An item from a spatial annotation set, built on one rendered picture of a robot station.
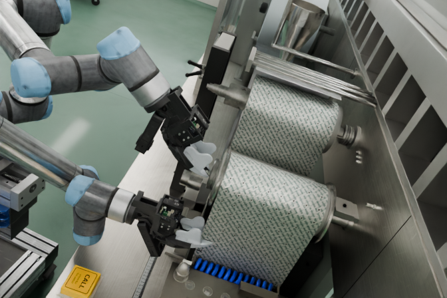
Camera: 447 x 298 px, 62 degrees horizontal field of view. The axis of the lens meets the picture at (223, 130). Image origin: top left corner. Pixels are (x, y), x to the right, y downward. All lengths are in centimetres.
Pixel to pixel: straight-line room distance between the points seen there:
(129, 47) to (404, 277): 62
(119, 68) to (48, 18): 44
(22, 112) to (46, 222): 106
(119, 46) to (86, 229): 47
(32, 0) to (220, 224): 74
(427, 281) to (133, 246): 77
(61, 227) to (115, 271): 126
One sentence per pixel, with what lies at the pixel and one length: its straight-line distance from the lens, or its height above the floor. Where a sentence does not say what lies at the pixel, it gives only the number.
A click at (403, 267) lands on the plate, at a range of 72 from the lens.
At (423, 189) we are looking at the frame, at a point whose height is 148.
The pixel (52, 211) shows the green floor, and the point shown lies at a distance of 241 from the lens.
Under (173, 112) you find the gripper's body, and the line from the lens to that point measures 78.
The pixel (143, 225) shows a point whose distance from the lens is 93.
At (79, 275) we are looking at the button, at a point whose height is 92.
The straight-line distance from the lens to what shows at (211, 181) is 85.
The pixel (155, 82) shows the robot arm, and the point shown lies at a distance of 75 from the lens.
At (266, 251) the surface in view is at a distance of 94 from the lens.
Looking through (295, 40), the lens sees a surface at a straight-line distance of 141.
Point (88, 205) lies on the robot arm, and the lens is 94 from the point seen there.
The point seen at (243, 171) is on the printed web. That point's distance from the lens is 83.
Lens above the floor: 181
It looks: 33 degrees down
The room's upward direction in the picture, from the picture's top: 20 degrees clockwise
